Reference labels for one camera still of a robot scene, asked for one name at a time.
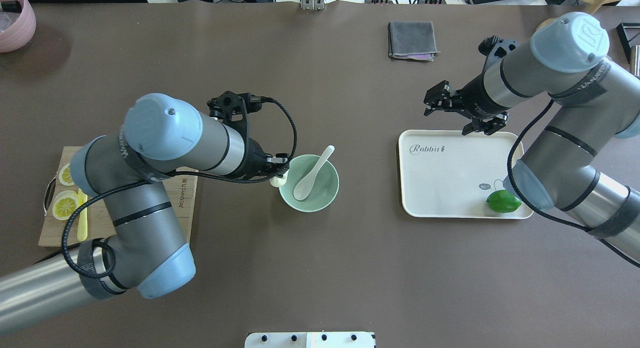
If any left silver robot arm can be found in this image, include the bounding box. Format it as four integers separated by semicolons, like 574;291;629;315
1;92;293;334

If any mint green bowl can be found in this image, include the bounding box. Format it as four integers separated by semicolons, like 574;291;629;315
278;154;339;213

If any white ceramic spoon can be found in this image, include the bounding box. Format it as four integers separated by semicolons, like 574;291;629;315
293;145;335;201

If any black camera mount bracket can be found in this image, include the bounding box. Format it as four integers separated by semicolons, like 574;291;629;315
478;35;519;73

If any green lime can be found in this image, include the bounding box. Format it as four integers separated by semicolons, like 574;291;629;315
486;190;522;213

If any lemon slice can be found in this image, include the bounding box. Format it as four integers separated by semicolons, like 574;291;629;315
50;190;83;221
57;163;75;186

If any pink bowl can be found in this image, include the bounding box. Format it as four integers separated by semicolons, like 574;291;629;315
0;0;37;53

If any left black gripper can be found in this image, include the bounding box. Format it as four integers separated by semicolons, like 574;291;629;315
240;138;290;181

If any white steamed bun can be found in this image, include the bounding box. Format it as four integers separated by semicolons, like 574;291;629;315
269;175;287;188

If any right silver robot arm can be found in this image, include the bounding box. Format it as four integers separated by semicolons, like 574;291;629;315
423;11;640;266

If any bamboo cutting board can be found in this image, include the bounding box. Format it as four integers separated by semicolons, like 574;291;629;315
38;175;198;247

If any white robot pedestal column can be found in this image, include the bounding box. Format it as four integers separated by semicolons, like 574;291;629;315
244;330;377;347

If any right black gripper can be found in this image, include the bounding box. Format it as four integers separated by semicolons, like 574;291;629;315
423;80;509;136

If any metal scoop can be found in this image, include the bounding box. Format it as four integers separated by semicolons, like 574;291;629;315
629;45;640;79

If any yellow plastic knife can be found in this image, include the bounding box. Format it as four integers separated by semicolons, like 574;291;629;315
76;189;89;242

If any grey folded cloth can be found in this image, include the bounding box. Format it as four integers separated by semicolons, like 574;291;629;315
388;21;440;62

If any left camera mount bracket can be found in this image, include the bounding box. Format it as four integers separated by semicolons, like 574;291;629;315
206;92;264;141

